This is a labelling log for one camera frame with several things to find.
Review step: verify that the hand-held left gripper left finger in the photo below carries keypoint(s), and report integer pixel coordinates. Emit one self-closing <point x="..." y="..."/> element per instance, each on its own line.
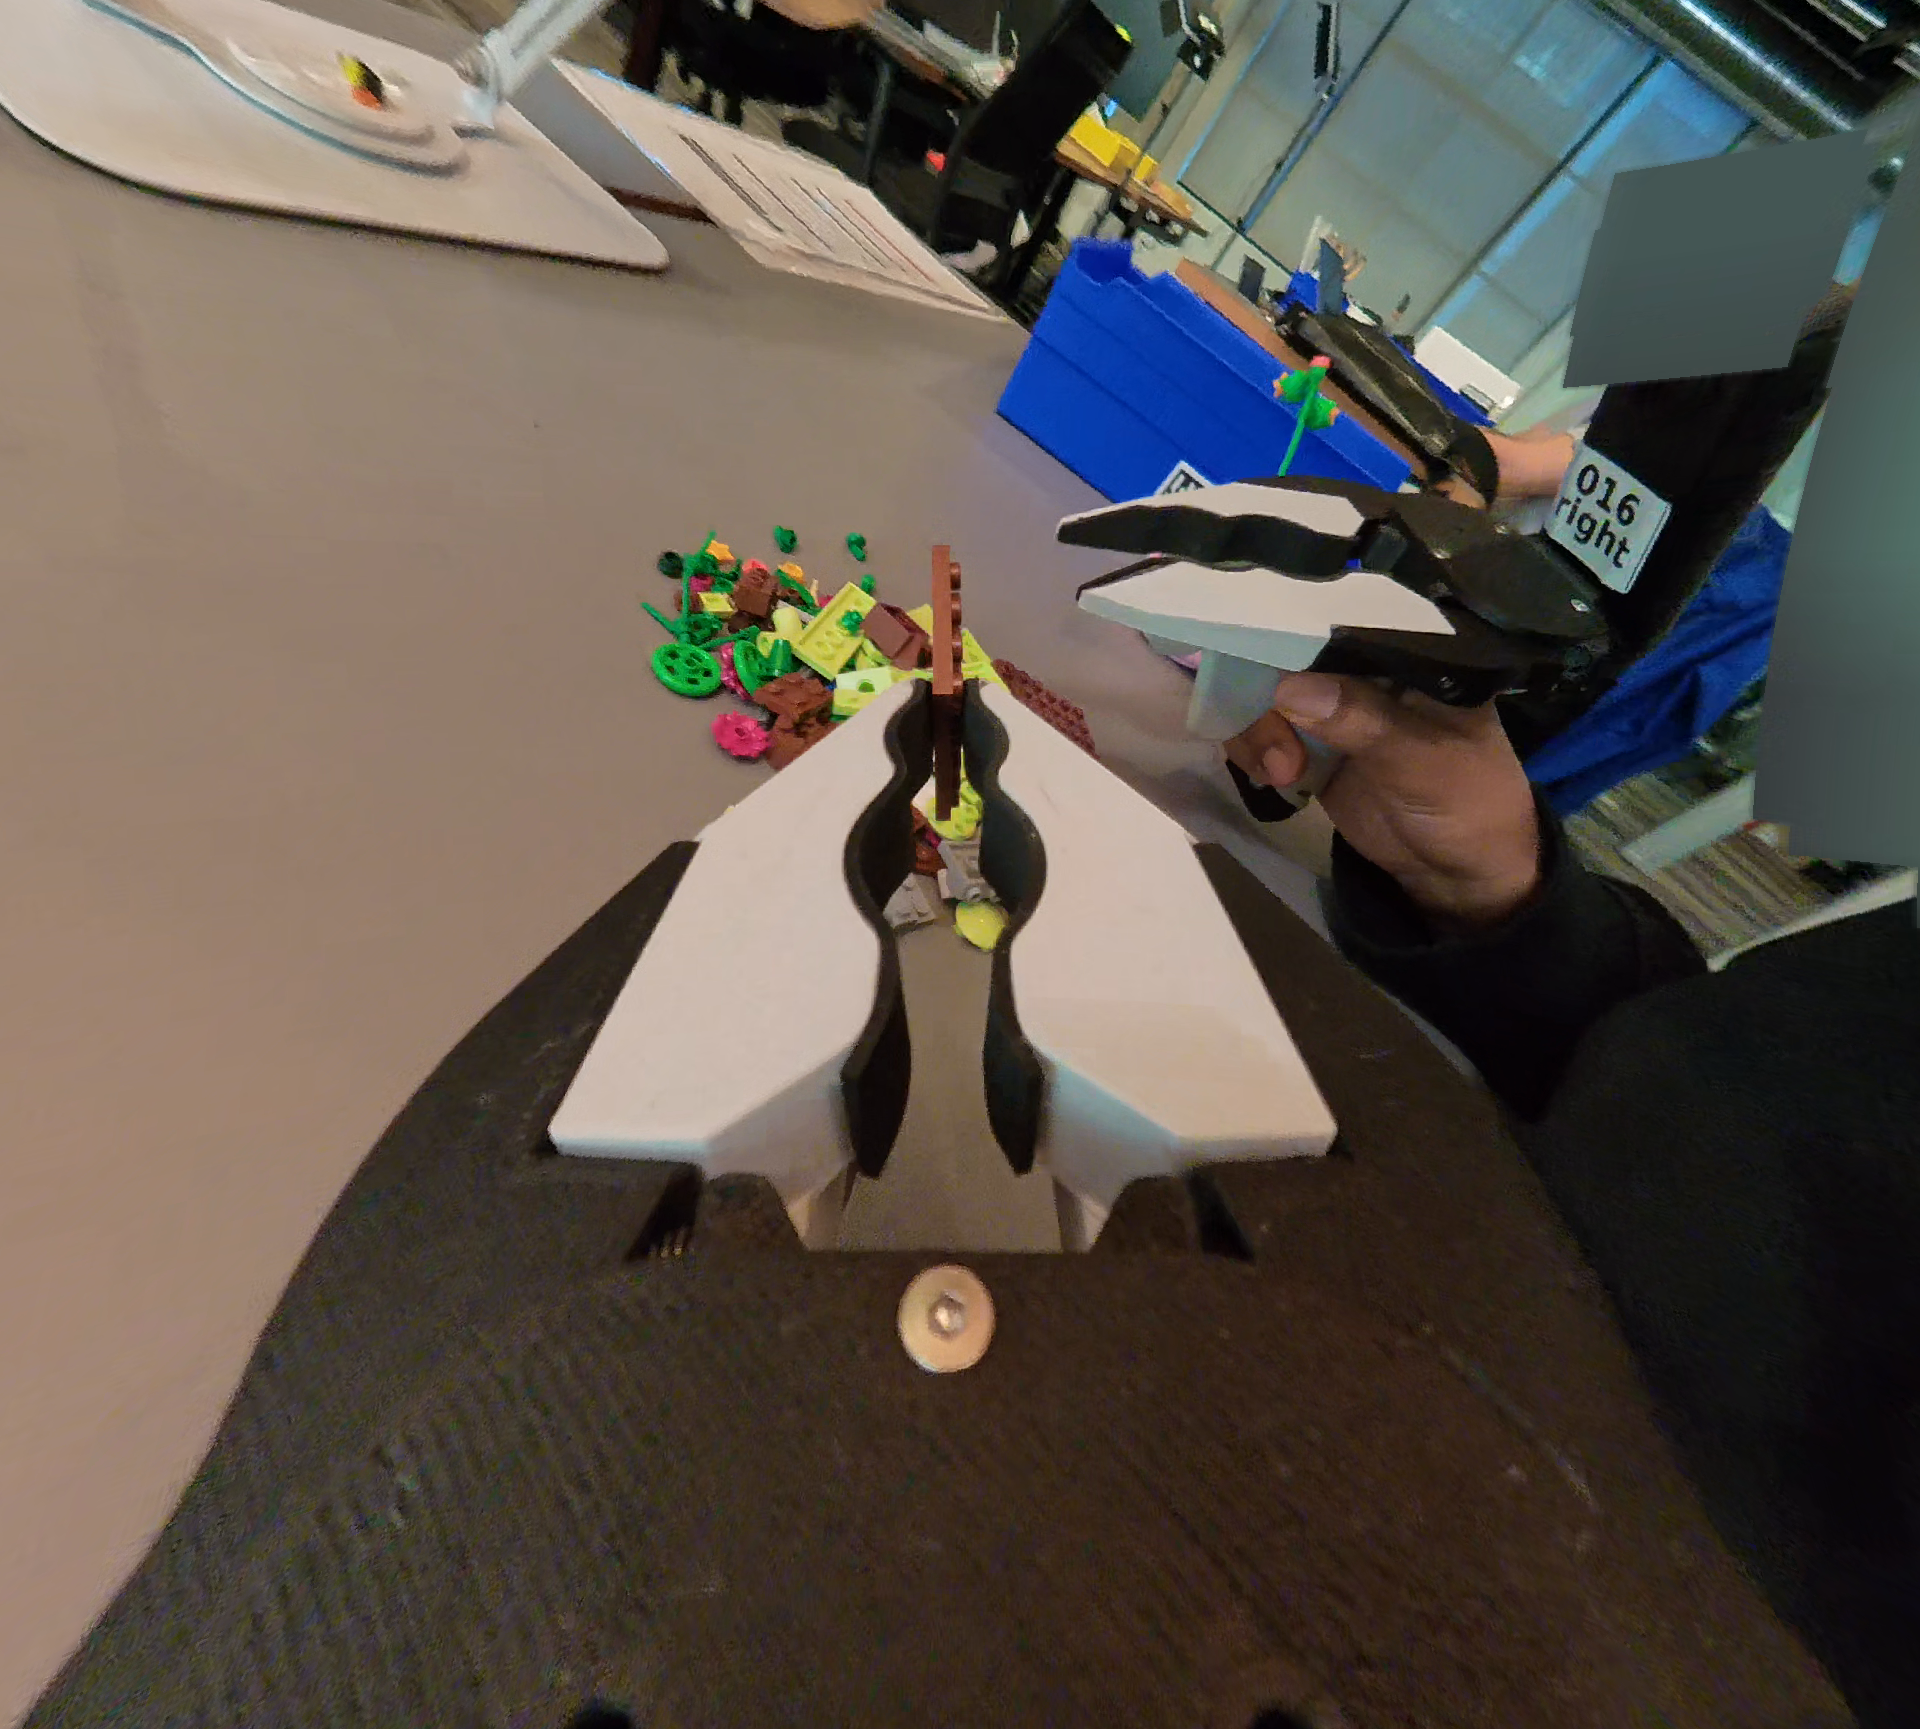
<point x="707" y="1007"/>

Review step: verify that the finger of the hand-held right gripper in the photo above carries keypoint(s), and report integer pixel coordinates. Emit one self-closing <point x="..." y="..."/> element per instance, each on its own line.
<point x="1263" y="617"/>
<point x="1263" y="501"/>

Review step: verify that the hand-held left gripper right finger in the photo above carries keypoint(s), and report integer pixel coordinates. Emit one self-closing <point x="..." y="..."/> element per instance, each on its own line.
<point x="1171" y="1007"/>

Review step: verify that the lime and brown brick assembly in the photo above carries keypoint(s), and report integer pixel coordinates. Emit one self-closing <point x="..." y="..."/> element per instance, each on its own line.
<point x="945" y="680"/>

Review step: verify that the pile of toy bricks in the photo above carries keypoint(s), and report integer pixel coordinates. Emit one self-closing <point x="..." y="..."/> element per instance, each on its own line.
<point x="795" y="667"/>

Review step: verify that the person's right forearm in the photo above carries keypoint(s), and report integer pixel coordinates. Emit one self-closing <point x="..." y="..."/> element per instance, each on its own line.
<point x="1531" y="980"/>

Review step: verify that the person's right hand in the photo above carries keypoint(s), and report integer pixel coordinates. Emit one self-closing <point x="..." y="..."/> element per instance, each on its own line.
<point x="1424" y="801"/>

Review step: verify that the toy flower in pink pot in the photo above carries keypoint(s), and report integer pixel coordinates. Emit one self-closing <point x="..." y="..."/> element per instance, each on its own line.
<point x="1302" y="407"/>

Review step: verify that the blue plastic bin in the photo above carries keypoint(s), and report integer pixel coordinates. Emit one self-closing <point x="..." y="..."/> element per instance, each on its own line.
<point x="1110" y="364"/>

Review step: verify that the yellow plastic bin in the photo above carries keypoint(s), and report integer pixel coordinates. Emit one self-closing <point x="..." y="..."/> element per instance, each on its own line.
<point x="1103" y="147"/>

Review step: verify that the black office chair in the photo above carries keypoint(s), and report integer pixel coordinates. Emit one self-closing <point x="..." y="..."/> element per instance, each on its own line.
<point x="1037" y="123"/>

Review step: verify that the black tripod stand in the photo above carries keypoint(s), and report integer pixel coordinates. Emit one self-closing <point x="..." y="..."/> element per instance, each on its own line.
<point x="1326" y="64"/>
<point x="1192" y="25"/>

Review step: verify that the printed paper sheet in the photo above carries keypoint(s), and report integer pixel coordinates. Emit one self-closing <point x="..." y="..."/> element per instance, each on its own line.
<point x="795" y="197"/>

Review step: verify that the white lamp base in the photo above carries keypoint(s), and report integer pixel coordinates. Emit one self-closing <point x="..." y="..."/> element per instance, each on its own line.
<point x="300" y="153"/>

